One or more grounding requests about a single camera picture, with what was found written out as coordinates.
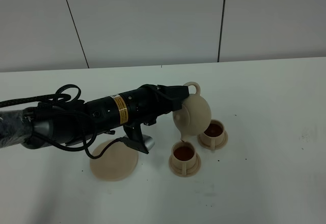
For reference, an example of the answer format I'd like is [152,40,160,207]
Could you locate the black braided camera cable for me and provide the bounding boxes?
[0,83,128,160]

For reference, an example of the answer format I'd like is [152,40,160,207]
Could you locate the tan round teapot saucer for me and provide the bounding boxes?
[90,142,139,181]

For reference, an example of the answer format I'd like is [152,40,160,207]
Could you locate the tan far cup saucer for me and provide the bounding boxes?
[197,130,228,151]

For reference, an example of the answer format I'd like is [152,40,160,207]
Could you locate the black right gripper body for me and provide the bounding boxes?
[85,85,189,132]

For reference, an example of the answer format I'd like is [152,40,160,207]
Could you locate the tan far teacup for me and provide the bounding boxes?
[204,120,225,137]

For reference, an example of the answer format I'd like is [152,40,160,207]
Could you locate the tan ceramic teapot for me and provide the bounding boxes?
[173,82,211,142]

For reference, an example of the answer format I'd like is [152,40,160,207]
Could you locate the tan cup saucer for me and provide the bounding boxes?
[169,153,201,177]
[197,130,228,151]

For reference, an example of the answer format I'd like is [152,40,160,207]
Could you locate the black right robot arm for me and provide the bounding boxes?
[1,84,189,153]

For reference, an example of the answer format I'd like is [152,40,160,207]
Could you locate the tan near cup saucer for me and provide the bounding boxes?
[169,153,201,177]

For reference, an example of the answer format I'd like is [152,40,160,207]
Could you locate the tan near teacup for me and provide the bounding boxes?
[172,142,196,161]

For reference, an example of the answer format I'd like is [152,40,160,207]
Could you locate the tan teacup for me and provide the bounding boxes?
[204,120,225,137]
[172,142,196,161]

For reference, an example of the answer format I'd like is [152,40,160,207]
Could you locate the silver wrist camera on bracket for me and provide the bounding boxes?
[120,124,155,154]

